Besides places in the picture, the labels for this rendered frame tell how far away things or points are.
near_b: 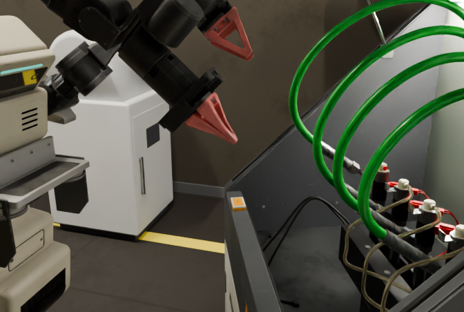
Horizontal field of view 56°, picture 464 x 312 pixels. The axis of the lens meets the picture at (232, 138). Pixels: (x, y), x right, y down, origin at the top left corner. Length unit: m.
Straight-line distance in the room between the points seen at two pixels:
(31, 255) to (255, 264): 0.61
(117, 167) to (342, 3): 1.68
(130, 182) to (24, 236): 1.50
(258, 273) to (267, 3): 2.32
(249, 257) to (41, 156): 0.56
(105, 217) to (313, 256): 1.89
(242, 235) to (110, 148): 1.76
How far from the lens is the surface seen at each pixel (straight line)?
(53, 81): 1.22
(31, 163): 1.12
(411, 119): 0.56
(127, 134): 2.52
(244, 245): 0.90
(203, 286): 2.40
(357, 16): 0.77
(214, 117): 0.60
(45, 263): 1.22
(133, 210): 2.69
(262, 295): 0.78
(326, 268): 1.07
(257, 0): 2.97
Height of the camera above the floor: 1.42
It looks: 17 degrees down
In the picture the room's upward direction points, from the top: straight up
